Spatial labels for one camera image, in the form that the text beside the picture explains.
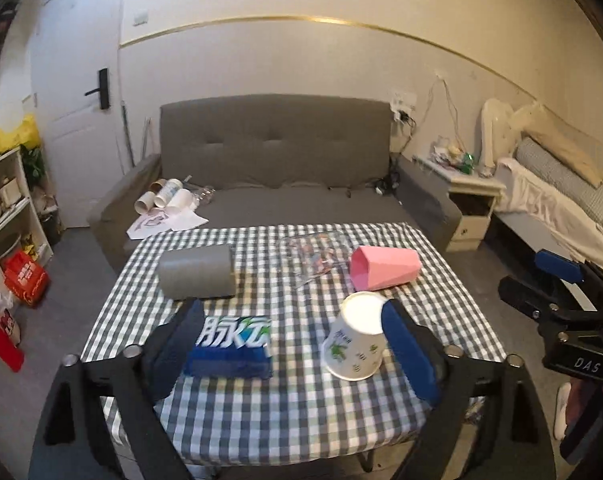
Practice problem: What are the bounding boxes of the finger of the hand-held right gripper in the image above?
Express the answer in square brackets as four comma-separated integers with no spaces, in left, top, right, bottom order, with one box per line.
[534,248,603,312]
[498,274,603,324]

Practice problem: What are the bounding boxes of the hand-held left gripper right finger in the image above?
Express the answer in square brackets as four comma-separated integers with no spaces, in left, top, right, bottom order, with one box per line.
[381,299,557,480]

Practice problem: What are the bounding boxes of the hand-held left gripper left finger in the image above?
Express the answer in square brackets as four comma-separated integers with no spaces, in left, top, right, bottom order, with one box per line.
[28,299,207,480]

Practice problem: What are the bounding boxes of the white paper cup green print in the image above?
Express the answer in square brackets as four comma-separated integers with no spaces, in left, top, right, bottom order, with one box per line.
[321,291,390,381]

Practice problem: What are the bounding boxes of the grey cup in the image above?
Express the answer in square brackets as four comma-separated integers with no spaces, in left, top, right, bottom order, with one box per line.
[158,244,237,302]

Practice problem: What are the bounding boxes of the pink faceted cup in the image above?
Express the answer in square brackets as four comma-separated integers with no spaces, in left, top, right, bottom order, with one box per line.
[349,245,423,292]

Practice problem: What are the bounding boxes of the plain white paper cup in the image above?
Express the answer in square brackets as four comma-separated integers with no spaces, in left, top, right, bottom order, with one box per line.
[167,189,198,216]

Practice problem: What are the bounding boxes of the bed with white sheet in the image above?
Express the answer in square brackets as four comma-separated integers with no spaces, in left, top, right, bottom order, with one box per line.
[491,157,603,283]

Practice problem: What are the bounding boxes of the blue labelled packet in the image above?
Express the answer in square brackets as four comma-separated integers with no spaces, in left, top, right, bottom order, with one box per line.
[184,315,274,381]

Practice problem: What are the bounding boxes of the checkered bolster pillow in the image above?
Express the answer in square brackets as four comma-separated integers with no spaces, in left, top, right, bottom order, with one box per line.
[514,137,603,222]

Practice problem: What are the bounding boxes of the cream nightstand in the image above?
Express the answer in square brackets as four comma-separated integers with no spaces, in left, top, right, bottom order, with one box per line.
[412,154,507,254]

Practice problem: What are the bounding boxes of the beige pillow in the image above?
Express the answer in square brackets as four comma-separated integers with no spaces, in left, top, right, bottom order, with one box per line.
[524,127,603,187]

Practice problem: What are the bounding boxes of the checkered tablecloth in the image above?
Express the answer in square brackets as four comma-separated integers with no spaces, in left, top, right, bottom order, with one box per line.
[80,222,507,467]

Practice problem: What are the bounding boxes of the clear plastic bag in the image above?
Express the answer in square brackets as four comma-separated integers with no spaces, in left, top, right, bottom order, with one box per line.
[280,233,353,289]

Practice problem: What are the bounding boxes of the printed paper sheets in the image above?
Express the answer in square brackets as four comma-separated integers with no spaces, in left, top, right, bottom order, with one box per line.
[127,210,210,241]

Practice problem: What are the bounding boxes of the clutter on nightstand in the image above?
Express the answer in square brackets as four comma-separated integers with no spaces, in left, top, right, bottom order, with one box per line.
[429,135,478,176]

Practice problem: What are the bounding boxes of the black waste bin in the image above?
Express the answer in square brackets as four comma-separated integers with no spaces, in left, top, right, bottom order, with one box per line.
[38,210,65,247]

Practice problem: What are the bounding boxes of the white shelf unit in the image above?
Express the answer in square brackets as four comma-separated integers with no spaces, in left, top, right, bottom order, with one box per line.
[0,147,55,281]

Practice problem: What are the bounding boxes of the metal rods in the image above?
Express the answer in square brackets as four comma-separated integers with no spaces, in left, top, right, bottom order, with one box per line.
[115,100,155,172]

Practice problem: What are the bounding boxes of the white door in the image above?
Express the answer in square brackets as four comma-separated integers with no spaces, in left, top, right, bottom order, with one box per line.
[28,0,133,231]

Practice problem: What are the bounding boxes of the green plant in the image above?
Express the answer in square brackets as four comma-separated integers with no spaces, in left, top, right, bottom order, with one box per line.
[20,145,46,191]

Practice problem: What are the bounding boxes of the grey sofa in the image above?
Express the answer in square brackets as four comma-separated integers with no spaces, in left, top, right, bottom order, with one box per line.
[87,95,463,272]

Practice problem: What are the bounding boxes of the yellow plastic bag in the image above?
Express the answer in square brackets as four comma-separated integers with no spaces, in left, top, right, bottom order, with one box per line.
[0,114,41,156]

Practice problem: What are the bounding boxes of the black cable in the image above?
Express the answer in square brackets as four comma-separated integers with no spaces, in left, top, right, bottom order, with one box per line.
[371,120,418,197]

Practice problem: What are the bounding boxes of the white cable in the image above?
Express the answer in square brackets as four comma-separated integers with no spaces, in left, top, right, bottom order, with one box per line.
[420,74,465,152]

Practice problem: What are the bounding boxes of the white wall socket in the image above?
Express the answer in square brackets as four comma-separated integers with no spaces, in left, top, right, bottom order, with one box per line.
[389,91,419,122]

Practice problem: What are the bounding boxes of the black door handle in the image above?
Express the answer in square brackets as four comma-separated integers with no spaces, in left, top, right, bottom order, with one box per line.
[84,67,111,110]

